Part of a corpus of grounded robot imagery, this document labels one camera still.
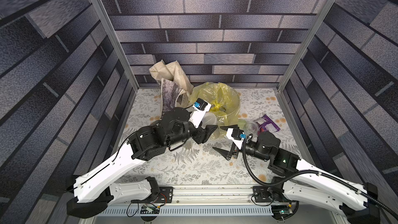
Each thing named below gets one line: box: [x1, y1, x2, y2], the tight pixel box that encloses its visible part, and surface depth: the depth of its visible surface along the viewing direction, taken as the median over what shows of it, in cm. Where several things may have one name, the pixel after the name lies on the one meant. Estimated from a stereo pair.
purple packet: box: [253, 114, 281, 134], surface depth 97 cm
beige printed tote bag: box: [148, 59, 194, 118], surface depth 99 cm
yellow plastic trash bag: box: [187, 81, 241, 138], surface depth 87 cm
